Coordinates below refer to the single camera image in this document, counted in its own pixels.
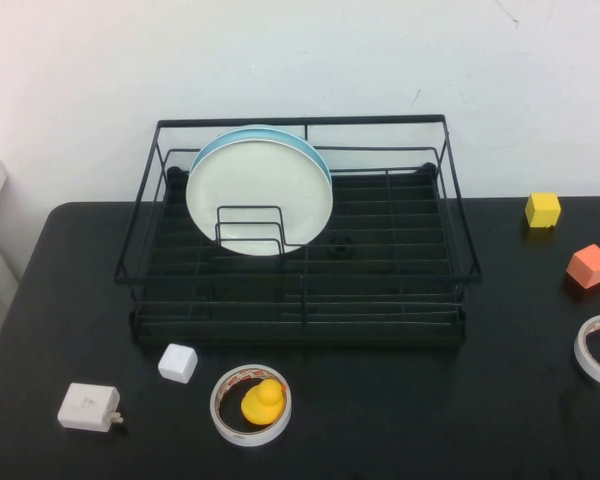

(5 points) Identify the white plate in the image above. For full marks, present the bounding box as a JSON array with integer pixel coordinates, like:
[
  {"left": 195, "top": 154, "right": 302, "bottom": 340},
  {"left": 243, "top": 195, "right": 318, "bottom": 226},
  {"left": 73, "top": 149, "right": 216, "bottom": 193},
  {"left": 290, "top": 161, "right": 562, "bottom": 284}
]
[{"left": 185, "top": 140, "right": 335, "bottom": 257}]

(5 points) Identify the light blue plate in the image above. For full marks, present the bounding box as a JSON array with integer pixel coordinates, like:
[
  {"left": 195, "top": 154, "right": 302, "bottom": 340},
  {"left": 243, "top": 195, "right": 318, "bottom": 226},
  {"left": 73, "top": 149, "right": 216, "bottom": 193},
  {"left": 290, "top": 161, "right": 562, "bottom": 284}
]
[{"left": 192, "top": 124, "right": 330, "bottom": 176}]

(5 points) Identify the black drip tray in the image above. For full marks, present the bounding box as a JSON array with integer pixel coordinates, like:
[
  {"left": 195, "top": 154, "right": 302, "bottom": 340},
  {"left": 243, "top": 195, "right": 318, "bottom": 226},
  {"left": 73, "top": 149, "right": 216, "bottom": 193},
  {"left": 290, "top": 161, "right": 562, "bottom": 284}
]
[{"left": 129, "top": 162, "right": 467, "bottom": 350}]

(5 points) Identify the yellow rubber duck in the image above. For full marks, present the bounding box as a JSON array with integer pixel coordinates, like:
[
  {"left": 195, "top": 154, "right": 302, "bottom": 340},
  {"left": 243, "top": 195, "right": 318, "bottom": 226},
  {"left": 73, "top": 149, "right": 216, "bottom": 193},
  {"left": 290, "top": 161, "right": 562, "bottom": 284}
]
[{"left": 240, "top": 378, "right": 286, "bottom": 425}]

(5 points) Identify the white cube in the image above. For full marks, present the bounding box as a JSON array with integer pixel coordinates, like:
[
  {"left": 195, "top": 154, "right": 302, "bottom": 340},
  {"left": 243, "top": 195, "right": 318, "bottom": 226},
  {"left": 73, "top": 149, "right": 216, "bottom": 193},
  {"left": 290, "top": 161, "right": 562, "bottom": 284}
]
[{"left": 157, "top": 342, "right": 200, "bottom": 385}]

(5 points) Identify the white tape roll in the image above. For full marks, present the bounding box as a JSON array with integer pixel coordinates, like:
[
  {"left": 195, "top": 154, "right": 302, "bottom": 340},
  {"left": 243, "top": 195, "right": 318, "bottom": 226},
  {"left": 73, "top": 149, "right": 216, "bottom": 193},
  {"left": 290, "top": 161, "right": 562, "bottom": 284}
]
[
  {"left": 573, "top": 313, "right": 600, "bottom": 390},
  {"left": 209, "top": 363, "right": 293, "bottom": 448}
]

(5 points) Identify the yellow cube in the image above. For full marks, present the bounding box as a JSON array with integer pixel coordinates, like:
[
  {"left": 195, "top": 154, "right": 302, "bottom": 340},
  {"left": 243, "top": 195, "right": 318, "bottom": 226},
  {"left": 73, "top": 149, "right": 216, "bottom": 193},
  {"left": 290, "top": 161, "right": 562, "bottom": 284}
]
[{"left": 524, "top": 191, "right": 563, "bottom": 230}]

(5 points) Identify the white power adapter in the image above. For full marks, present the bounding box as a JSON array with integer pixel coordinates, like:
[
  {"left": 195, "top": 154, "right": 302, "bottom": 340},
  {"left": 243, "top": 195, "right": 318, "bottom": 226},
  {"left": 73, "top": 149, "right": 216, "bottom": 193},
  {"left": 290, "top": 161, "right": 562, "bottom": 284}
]
[{"left": 57, "top": 382, "right": 127, "bottom": 430}]

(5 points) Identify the orange cube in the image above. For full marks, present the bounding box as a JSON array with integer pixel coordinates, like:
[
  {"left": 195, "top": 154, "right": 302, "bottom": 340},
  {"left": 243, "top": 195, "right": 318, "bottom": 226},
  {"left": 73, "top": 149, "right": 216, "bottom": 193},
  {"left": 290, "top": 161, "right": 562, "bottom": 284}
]
[{"left": 565, "top": 243, "right": 600, "bottom": 291}]

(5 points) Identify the black wire dish rack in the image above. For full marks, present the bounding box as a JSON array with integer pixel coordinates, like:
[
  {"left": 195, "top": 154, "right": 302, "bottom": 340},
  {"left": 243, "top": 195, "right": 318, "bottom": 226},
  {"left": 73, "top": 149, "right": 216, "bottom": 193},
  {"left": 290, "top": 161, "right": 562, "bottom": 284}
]
[{"left": 114, "top": 113, "right": 484, "bottom": 349}]

